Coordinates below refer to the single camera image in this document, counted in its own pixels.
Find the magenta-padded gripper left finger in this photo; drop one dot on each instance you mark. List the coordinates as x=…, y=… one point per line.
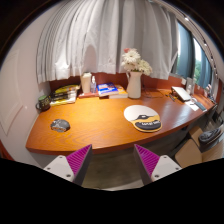
x=59, y=165

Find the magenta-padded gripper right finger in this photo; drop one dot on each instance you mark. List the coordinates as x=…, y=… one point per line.
x=165, y=165

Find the grey black computer mouse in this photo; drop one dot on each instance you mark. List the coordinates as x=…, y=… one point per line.
x=60, y=125

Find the white yellow round mouse pad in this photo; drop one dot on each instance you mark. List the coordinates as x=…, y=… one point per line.
x=140, y=115

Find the dark grey bag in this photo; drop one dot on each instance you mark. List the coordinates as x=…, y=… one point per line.
x=210, y=136

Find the yellow and white book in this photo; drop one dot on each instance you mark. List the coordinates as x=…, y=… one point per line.
x=63, y=101

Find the dark mug with green inside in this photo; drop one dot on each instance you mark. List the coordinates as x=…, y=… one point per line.
x=43, y=102

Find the white paper sheet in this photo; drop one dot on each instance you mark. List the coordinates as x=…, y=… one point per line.
x=192, y=105

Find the white laptop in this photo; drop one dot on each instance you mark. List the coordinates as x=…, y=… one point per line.
x=181, y=93

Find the red book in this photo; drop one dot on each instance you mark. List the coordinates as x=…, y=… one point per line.
x=87, y=95

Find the white ceramic vase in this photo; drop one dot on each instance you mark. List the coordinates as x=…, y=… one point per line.
x=134, y=86

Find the orange book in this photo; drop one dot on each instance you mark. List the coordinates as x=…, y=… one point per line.
x=121, y=92

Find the clear spray bottle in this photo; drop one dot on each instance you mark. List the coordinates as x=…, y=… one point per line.
x=93, y=86

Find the cream tumbler with lid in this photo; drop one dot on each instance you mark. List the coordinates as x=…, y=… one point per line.
x=86, y=83

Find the blue book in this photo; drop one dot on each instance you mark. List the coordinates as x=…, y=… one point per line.
x=107, y=89

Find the white flower bunch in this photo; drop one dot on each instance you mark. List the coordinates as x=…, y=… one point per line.
x=135, y=61

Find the blue grey window curtain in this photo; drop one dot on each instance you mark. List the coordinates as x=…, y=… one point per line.
x=185, y=53

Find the white curtain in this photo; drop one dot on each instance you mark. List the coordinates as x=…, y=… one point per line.
x=100, y=36

